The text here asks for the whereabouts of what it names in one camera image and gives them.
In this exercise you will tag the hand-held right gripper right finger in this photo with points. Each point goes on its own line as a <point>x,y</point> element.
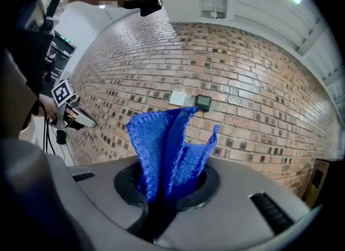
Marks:
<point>211,188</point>

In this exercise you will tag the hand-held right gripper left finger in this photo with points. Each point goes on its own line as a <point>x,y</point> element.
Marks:
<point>126,188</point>

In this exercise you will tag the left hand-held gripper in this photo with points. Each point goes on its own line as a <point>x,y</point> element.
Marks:
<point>62,93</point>

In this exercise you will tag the blue knitted cloth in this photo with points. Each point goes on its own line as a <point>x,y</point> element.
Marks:
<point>164,150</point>

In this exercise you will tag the black wall control panel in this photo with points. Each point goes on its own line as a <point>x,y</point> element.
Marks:
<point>203,102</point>

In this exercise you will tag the person's left hand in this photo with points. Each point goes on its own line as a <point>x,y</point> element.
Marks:
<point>49,107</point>

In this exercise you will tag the white wall switch plate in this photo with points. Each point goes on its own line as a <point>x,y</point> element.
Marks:
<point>177,98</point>

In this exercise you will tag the black head-worn camera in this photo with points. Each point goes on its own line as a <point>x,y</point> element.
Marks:
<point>151,5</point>

